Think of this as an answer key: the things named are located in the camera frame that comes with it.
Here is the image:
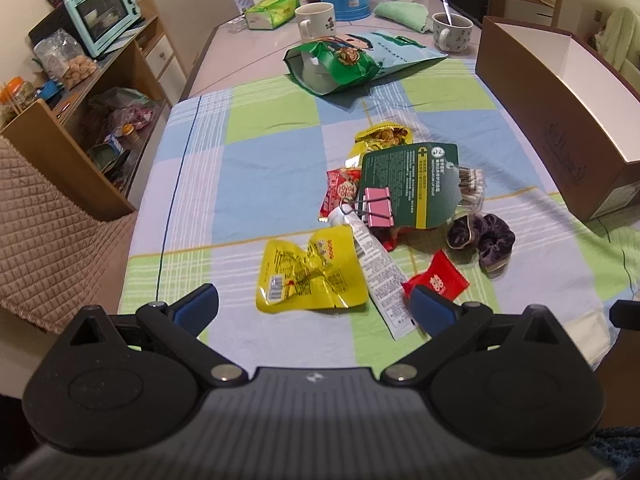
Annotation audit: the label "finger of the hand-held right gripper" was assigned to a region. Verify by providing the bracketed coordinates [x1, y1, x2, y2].
[609, 299, 640, 332]

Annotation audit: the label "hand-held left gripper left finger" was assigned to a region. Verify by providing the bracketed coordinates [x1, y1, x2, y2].
[64, 283, 248, 387]

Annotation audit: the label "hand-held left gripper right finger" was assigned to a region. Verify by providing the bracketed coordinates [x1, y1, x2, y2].
[379, 287, 575, 387]

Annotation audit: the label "small red snack packet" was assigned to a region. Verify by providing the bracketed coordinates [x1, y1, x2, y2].
[401, 250, 471, 311]

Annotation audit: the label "white tube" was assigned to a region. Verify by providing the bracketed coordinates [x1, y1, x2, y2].
[320, 209, 418, 342]

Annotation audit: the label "yellow snack packet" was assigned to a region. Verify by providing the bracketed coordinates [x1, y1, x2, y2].
[255, 225, 370, 315]

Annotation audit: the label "dark green card packet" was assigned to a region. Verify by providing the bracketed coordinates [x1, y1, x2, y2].
[360, 142, 463, 228]

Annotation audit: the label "yellow chestnut packet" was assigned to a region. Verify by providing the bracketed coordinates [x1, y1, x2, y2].
[345, 122, 416, 168]

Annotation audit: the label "brown cardboard box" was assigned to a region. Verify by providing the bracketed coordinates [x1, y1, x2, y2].
[475, 16, 640, 222]

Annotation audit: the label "person's right forearm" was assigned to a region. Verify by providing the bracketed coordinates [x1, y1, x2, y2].
[590, 427, 640, 480]

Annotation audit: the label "pale glass-topped desktop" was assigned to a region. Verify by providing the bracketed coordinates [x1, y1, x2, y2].
[180, 0, 482, 106]

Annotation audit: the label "purple scrunchie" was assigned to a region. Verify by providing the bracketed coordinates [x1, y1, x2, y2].
[446, 212, 516, 273]

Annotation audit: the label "pink binder clip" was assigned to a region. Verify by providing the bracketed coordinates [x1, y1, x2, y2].
[340, 186, 396, 228]

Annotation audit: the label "checked tablecloth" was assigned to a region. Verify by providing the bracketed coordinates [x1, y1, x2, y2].
[118, 57, 640, 376]

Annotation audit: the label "brown quilted cover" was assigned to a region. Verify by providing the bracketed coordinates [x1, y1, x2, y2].
[0, 135, 138, 336]

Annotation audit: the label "wooden shelf cabinet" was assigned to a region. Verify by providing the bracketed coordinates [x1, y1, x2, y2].
[0, 0, 188, 222]

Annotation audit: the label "crumpled plastic bags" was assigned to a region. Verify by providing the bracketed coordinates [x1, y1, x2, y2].
[87, 87, 157, 161]

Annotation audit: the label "large green cartoon snack bag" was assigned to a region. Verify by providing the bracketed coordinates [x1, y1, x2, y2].
[283, 30, 449, 97]

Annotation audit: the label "orange-lid jar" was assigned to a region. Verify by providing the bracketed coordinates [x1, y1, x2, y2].
[0, 76, 38, 121]

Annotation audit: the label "light green garment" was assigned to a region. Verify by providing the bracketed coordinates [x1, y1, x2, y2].
[595, 7, 640, 78]

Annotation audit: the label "grey patterned mug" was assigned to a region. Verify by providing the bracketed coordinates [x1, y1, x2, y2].
[431, 11, 475, 54]

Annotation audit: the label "green towel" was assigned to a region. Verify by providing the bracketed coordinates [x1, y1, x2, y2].
[374, 1, 432, 34]

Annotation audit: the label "green tissue pack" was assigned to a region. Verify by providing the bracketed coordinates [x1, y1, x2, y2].
[243, 0, 301, 31]

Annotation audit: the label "teal toaster oven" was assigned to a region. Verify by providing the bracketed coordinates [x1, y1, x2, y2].
[64, 0, 141, 59]

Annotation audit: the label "white cartoon mug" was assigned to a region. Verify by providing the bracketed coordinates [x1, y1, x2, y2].
[294, 2, 337, 42]

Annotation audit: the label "black appliance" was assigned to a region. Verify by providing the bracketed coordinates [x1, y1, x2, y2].
[28, 5, 76, 50]

